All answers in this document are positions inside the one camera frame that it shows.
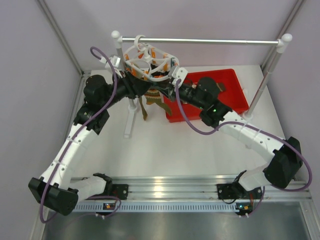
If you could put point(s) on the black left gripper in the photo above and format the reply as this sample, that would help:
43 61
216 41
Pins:
135 87

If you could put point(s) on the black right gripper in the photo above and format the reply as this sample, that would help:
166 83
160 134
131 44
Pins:
169 90

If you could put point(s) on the black white striped sock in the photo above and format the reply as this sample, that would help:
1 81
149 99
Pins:
159 76

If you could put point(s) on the white round clip hanger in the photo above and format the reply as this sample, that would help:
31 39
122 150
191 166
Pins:
143 59

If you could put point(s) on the olive green striped sock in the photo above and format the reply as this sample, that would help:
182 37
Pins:
143 110

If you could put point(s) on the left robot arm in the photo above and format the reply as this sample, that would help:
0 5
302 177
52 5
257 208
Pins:
54 189

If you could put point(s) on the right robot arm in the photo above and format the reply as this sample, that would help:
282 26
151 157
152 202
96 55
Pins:
281 156

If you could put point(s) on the brown beige striped sock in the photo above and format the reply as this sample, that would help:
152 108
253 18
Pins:
221 86

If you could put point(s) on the red plastic tray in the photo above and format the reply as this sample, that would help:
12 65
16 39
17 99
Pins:
233 96

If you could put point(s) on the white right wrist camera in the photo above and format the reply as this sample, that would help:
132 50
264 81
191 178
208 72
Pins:
177 73

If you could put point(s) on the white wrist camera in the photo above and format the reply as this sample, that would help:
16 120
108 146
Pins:
177 73
114 60

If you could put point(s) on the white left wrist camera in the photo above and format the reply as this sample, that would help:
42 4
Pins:
114 60

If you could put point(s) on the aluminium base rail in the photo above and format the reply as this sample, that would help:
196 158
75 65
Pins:
197 194

